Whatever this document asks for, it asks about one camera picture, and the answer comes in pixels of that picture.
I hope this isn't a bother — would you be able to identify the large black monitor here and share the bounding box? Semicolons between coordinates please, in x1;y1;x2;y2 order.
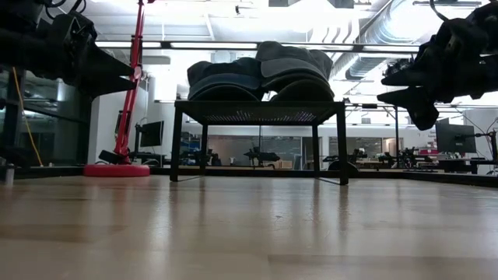
434;123;478;155

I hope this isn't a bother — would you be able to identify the small black monitor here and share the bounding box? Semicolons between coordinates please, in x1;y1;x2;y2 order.
139;120;165;148

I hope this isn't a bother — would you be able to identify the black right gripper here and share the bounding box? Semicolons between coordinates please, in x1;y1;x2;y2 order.
376;2;498;131

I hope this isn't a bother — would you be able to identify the long ceiling light bar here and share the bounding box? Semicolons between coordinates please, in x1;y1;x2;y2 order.
95;40;421;54

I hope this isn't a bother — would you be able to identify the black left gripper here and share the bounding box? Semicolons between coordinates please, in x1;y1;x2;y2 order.
23;13;138;99

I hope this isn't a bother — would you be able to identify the background workbench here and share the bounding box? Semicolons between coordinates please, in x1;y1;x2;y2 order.
322;147;498;175

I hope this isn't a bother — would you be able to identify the yellow extension cord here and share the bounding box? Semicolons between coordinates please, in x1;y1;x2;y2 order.
12;66;44;167

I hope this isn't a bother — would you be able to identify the black perforated metal rack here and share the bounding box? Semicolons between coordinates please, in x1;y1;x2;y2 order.
170;100;349;186

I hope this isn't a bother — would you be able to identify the black aluminium table frame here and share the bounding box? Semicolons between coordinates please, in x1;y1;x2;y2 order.
15;165;498;188

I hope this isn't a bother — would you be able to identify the grey baseball cap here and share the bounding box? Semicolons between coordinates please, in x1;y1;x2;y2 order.
255;40;334;66
270;77;335;102
260;58;331;85

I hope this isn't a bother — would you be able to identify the red desk lamp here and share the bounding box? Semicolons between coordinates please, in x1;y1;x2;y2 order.
83;0;156;178

